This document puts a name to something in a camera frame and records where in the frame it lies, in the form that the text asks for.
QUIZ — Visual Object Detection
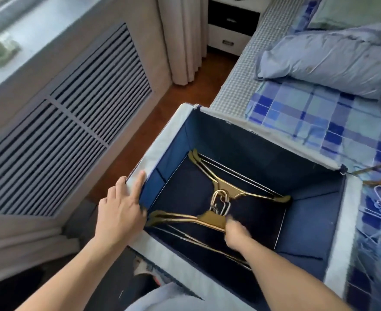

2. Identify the person's left forearm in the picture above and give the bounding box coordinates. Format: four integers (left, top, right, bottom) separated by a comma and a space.
16, 234, 131, 311

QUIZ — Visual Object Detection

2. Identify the person's right forearm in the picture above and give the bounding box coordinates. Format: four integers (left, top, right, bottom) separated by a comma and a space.
232, 237, 354, 311

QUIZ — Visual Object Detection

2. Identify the blue plaid bed sheet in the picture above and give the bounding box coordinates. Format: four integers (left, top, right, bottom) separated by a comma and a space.
245, 0, 381, 311

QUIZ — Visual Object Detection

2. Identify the gingham checked mattress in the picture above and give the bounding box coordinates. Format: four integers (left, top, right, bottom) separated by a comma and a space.
210, 0, 311, 117

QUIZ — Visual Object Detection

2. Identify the person's left hand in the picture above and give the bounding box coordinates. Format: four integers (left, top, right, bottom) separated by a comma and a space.
94, 170, 148, 247

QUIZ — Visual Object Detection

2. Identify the green pillow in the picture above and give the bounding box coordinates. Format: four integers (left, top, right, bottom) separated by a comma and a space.
308, 0, 381, 31

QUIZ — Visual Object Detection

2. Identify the person's right hand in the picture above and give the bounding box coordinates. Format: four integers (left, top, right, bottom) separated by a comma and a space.
224, 216, 253, 252

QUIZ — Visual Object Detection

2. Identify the person's white garment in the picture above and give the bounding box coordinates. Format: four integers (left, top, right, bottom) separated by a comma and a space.
124, 282, 194, 311

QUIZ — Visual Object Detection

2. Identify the grey slatted radiator cover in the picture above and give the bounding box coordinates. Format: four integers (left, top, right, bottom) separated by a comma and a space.
0, 0, 173, 266

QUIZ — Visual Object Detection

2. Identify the white window sill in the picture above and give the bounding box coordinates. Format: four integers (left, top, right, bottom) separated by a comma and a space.
0, 0, 121, 98

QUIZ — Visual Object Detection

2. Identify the blue fabric storage box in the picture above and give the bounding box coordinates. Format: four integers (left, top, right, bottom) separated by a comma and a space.
126, 103, 363, 311

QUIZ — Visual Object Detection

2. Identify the blue grey pillow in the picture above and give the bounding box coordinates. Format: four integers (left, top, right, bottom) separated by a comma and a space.
255, 20, 381, 124

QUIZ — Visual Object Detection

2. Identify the white and black nightstand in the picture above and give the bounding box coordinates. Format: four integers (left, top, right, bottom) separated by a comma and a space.
207, 0, 274, 57

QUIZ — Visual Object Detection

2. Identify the beige curtain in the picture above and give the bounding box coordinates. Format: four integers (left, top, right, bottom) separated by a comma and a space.
157, 0, 209, 86

